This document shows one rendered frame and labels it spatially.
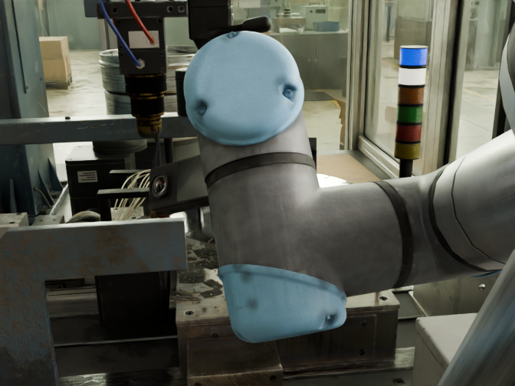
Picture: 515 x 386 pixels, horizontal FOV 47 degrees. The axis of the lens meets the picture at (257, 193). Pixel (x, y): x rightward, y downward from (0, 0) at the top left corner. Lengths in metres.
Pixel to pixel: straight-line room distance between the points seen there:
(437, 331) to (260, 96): 0.41
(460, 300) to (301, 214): 0.54
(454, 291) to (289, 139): 0.55
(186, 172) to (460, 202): 0.29
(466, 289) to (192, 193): 0.45
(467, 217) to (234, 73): 0.16
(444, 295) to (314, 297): 0.58
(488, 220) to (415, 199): 0.07
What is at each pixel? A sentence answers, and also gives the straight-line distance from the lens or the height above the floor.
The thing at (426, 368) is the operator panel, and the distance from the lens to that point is 0.70.
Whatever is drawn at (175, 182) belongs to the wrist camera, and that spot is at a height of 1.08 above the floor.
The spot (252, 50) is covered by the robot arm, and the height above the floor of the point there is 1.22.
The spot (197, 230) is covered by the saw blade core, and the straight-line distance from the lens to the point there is 0.80.
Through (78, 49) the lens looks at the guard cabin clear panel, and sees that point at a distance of 1.94.
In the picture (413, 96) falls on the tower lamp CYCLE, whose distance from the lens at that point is 1.04.
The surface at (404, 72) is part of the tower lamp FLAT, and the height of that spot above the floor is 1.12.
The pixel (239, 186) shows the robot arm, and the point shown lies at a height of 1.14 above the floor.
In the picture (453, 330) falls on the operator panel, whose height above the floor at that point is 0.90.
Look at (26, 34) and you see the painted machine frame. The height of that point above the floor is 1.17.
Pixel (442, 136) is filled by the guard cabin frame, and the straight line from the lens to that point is 1.39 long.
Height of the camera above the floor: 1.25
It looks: 19 degrees down
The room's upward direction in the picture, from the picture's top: 1 degrees counter-clockwise
